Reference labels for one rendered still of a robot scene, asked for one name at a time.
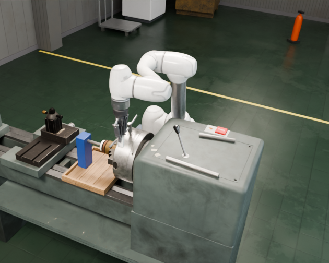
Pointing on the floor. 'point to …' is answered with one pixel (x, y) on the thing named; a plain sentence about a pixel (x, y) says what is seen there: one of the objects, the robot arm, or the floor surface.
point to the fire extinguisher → (296, 28)
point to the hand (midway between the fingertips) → (120, 141)
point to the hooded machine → (143, 10)
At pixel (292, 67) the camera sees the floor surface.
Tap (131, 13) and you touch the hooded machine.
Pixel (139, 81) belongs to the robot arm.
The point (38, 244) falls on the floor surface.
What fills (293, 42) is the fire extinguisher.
